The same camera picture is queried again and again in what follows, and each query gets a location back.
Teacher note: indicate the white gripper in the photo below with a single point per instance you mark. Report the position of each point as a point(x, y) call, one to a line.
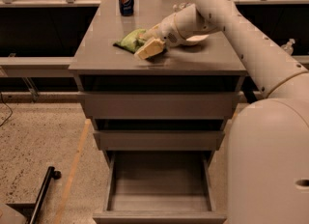
point(168, 30)

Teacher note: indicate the green jalapeno chip bag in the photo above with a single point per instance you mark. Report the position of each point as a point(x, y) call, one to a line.
point(132, 41)

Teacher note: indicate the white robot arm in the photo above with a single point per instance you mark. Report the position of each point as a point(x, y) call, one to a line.
point(268, 147)

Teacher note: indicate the grey top drawer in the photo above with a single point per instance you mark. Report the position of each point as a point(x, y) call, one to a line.
point(159, 106)

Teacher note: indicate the grey drawer cabinet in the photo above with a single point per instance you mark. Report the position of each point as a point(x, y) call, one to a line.
point(211, 66)

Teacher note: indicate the grey middle drawer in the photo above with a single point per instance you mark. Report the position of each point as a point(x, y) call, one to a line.
point(159, 140)

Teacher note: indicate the grey open bottom drawer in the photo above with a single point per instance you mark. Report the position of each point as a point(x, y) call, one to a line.
point(159, 188)

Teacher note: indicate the clear plastic water bottle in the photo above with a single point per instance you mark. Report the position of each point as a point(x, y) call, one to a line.
point(181, 6)

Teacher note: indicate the white paper bowl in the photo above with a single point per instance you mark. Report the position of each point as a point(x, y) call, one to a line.
point(195, 40)

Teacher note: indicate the clear sanitizer pump bottle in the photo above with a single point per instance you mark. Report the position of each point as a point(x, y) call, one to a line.
point(289, 46)

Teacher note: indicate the black chair leg with caster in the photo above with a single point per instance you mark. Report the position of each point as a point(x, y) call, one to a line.
point(28, 213)

